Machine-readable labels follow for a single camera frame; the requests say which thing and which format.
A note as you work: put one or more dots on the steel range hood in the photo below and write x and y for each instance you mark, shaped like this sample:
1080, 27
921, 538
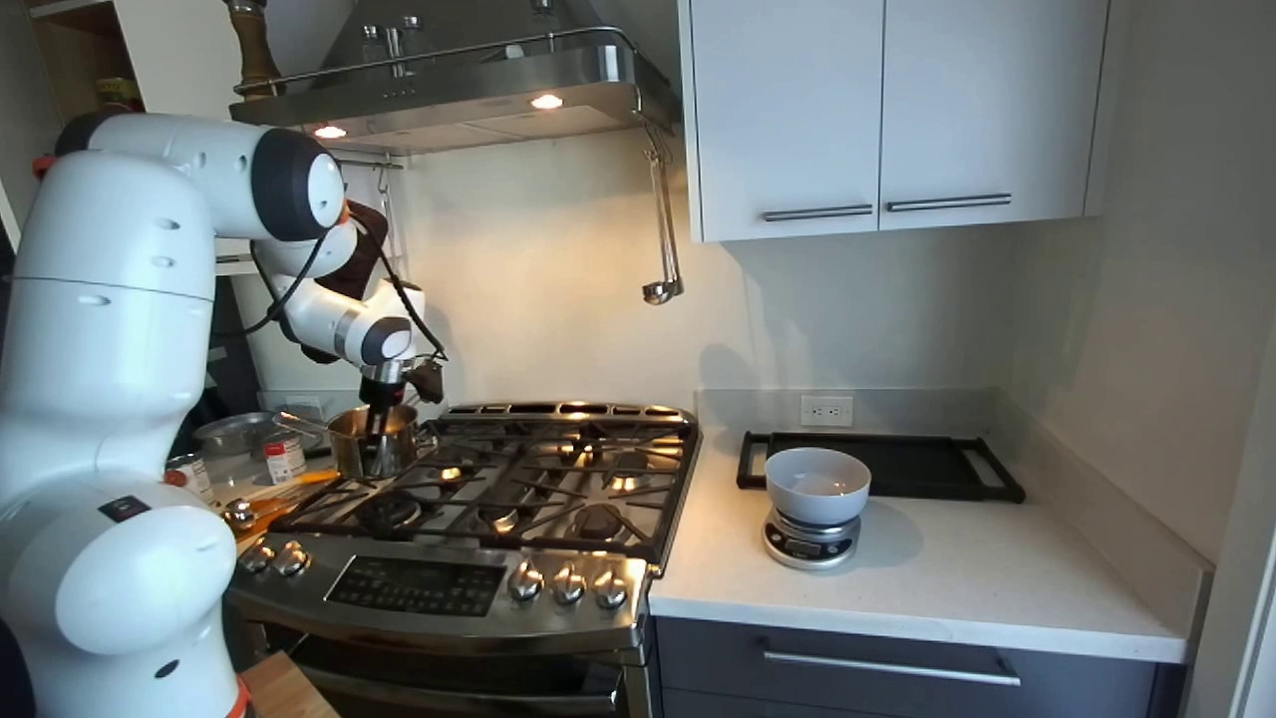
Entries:
462, 75

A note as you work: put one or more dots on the dark oven mitt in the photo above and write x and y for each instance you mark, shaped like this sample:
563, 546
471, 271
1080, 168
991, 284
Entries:
361, 240

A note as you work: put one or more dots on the stainless steel gas stove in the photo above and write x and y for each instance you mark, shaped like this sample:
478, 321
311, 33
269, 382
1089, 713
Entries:
496, 578

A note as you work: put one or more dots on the clutter on left counter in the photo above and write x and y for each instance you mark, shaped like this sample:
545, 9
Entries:
248, 467

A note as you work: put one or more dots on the grey bowl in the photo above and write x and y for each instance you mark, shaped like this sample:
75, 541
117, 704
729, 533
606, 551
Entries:
820, 485

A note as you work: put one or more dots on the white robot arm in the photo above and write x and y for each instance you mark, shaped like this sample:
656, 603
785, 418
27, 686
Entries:
108, 578

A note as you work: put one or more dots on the wooden pepper mill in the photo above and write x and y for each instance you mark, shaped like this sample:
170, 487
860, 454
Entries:
256, 66

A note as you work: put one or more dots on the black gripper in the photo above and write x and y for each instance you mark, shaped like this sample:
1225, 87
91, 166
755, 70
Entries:
384, 408

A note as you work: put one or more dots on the wall power outlet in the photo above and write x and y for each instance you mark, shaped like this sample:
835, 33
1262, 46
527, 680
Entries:
828, 408

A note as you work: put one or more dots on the grey lower drawer cabinet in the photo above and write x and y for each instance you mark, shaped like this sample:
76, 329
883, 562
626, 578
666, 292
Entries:
763, 672

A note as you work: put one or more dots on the hanging steel ladle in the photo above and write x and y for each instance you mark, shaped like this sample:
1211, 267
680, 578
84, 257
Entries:
666, 281

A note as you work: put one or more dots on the round kitchen scale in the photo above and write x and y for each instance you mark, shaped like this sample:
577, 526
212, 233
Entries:
810, 546

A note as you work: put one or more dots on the white upper cabinet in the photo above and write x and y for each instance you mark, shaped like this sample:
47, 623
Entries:
831, 116

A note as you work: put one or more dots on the small steel pot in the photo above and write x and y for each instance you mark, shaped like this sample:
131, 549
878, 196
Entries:
363, 455

